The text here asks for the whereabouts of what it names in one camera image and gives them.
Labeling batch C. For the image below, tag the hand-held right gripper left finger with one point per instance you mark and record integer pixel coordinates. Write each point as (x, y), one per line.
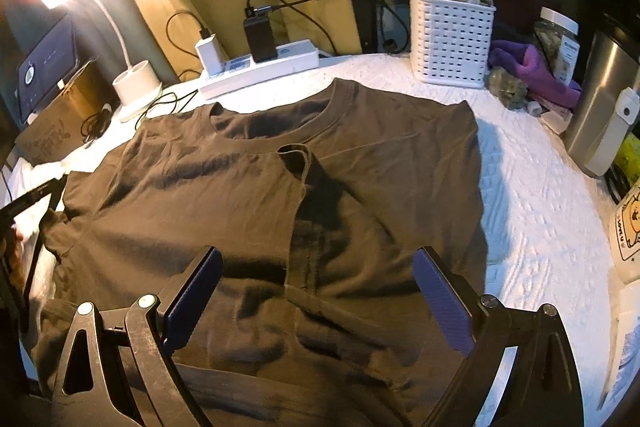
(192, 302)

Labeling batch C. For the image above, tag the tablet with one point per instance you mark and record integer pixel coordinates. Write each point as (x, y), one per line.
(45, 67)

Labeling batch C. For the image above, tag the white cartoon print mug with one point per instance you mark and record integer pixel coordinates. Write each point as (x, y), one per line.
(627, 232)

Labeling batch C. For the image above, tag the glass jar with white lid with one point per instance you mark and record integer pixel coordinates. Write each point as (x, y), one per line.
(557, 42)

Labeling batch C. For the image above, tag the green mottled pouch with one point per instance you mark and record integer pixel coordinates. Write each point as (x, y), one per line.
(507, 87)

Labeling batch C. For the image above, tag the purple cloth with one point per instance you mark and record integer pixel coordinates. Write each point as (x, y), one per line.
(530, 67)

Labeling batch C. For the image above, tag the brown t-shirt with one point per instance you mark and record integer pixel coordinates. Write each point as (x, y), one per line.
(200, 187)

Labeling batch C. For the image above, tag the cardboard box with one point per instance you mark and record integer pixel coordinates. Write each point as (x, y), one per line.
(60, 117)

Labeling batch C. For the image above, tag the white charger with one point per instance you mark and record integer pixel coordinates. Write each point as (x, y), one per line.
(209, 54)

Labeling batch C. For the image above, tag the white desk lamp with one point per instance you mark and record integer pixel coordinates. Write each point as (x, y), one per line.
(135, 82)

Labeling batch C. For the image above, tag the steel bottle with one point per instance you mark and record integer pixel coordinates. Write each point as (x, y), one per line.
(595, 107)

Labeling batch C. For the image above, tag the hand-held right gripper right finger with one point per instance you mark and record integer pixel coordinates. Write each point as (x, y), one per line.
(445, 302)

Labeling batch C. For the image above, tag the white printed packet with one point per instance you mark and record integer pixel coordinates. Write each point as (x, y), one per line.
(625, 347)

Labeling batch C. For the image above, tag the yellow green packet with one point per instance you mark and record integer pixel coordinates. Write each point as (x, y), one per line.
(627, 162)

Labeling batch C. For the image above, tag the white power strip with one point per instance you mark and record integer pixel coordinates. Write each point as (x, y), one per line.
(270, 67)

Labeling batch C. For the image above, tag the white plastic basket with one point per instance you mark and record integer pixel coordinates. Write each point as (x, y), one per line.
(450, 42)

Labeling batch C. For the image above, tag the white textured table cover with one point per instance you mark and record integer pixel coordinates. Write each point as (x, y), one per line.
(540, 207)

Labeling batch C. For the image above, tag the black charger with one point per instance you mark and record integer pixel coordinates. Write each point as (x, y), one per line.
(260, 39)

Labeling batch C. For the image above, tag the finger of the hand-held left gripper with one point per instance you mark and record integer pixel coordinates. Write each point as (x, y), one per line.
(55, 188)

